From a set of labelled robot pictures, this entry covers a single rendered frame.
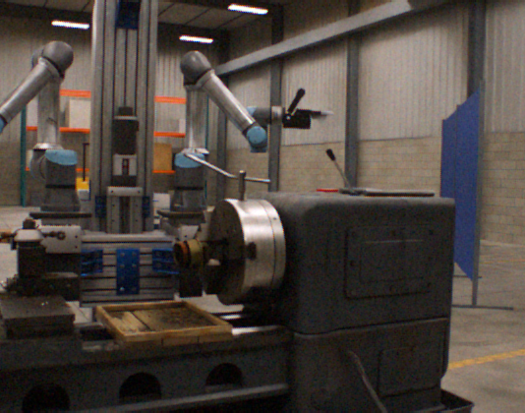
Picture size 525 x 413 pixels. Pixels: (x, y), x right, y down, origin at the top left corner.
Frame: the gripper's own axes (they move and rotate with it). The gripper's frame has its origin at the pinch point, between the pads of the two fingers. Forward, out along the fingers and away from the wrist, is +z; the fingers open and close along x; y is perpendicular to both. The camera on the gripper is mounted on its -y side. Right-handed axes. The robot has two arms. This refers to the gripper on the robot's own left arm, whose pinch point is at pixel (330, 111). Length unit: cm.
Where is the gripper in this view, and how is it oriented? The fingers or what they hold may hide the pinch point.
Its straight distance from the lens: 254.3
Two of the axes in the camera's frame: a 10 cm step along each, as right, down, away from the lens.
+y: -0.2, 9.8, 1.9
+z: 10.0, 0.3, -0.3
